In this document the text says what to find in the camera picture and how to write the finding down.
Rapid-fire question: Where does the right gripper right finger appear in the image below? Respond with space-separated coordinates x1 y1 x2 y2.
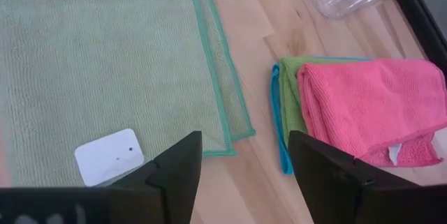
287 130 447 224

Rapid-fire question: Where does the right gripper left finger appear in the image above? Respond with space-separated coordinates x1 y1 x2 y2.
0 130 203 224

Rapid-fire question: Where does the pink microfiber towel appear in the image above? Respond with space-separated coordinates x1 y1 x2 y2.
296 59 447 168

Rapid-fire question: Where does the bright green microfiber towel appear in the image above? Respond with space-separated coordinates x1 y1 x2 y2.
279 55 353 147

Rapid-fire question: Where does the blue microfiber towel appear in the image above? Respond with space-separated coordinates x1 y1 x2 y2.
270 55 372 176

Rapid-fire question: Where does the pale green microfiber towel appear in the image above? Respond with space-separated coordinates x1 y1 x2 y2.
0 0 256 187

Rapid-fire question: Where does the black aluminium table frame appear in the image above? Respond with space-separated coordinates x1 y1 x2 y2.
393 0 447 77

